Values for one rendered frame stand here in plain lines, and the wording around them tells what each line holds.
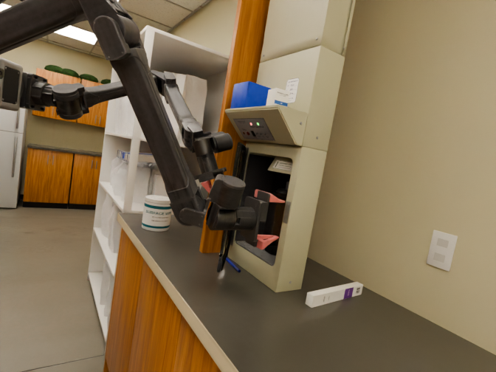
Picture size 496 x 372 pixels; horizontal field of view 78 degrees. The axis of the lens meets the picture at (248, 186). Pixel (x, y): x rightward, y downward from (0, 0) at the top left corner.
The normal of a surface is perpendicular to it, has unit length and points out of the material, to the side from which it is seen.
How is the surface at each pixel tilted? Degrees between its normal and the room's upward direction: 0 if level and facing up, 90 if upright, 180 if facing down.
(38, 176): 90
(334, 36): 90
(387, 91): 90
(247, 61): 90
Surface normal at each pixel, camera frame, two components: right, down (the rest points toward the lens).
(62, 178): 0.54, 0.17
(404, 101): -0.83, -0.08
